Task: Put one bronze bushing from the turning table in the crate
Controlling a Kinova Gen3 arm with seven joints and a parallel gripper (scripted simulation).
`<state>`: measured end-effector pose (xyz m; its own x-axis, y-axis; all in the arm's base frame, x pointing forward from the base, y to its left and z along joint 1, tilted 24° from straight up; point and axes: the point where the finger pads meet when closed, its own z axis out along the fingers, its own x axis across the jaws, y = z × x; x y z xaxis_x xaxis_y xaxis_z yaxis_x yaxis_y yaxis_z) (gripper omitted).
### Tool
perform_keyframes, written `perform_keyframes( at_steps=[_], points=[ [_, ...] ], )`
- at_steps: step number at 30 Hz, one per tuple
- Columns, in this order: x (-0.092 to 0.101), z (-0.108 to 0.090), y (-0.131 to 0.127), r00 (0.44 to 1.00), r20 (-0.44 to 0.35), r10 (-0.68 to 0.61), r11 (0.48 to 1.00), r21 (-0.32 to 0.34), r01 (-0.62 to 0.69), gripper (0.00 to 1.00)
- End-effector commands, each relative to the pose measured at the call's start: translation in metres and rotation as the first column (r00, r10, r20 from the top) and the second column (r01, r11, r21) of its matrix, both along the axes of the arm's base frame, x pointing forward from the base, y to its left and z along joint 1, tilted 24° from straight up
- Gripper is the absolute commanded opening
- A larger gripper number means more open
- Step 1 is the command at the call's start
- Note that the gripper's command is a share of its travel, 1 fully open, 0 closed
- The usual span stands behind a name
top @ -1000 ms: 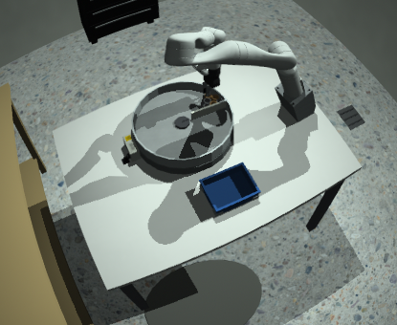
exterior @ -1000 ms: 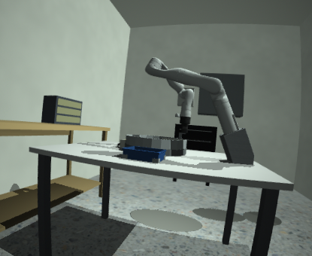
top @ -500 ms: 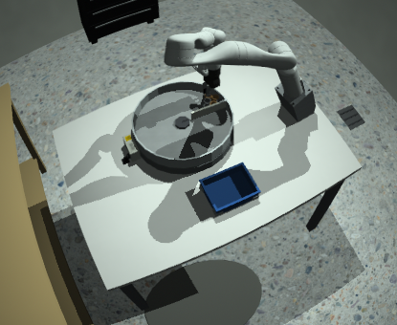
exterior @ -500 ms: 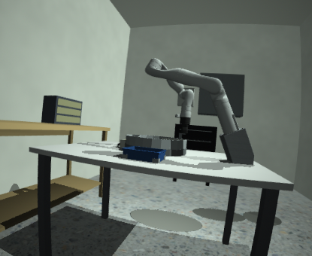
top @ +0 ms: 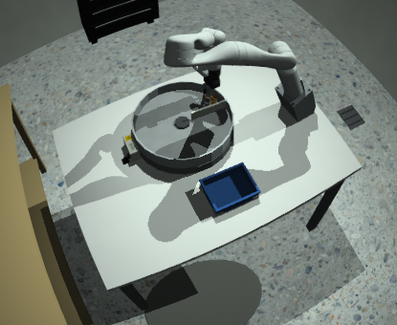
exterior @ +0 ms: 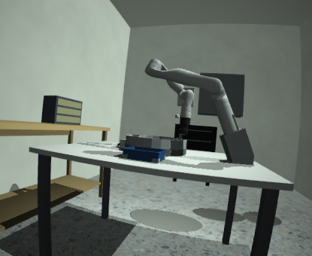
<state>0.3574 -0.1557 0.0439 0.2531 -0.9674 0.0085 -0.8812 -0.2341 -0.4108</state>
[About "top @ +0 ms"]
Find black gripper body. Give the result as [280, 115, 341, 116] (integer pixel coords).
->
[192, 65, 222, 89]

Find blue open crate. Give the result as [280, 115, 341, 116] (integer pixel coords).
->
[199, 162, 259, 216]

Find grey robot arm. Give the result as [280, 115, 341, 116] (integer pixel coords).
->
[164, 28, 305, 98]

